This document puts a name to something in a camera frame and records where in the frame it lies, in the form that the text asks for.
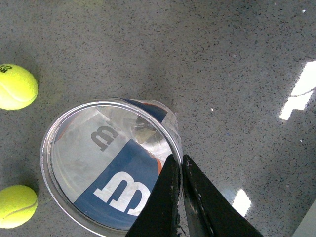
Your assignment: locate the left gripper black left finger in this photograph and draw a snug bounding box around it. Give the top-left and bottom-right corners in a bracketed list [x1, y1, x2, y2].
[126, 155, 180, 237]

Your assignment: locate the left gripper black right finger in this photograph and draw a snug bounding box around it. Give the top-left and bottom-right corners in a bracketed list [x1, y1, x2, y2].
[183, 155, 262, 237]

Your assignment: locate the clear plastic tennis ball can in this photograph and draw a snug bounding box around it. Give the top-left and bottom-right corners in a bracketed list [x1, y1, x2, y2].
[40, 98, 183, 237]

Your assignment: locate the yellow tennis ball far left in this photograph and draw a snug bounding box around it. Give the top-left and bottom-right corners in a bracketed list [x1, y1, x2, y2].
[0, 185, 38, 229]

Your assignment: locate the yellow tennis ball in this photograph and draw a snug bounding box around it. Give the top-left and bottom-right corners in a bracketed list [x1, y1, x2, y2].
[0, 185, 38, 229]
[0, 64, 38, 110]

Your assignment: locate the yellow tennis ball far centre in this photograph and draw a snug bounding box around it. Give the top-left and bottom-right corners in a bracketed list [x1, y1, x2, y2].
[0, 64, 38, 110]

